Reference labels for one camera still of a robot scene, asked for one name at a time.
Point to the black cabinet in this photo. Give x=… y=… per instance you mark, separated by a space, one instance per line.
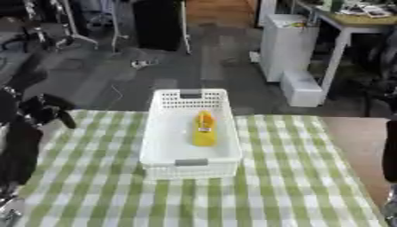
x=157 y=25

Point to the white table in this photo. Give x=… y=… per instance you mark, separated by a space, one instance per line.
x=343 y=32

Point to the white stand legs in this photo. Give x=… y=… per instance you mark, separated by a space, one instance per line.
x=77 y=32

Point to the black chair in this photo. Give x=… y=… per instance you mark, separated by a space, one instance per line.
x=382 y=79

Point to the yellow bottle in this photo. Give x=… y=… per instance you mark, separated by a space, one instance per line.
x=204 y=133

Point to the white box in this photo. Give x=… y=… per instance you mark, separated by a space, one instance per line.
x=301 y=90

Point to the white plastic basket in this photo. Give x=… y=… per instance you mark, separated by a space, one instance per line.
x=165 y=147

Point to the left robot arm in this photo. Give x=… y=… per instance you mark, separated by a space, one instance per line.
x=20 y=153

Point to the papers on table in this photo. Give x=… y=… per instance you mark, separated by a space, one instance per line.
x=364 y=9

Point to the small object on floor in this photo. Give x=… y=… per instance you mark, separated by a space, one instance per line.
x=143 y=63

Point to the white cabinet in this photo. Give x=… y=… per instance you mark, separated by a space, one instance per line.
x=287 y=47

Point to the black tripod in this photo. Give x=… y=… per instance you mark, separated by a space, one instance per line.
x=31 y=32

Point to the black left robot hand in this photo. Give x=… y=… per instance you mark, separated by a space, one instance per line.
x=44 y=108

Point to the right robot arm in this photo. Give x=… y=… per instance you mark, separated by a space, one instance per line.
x=392 y=207

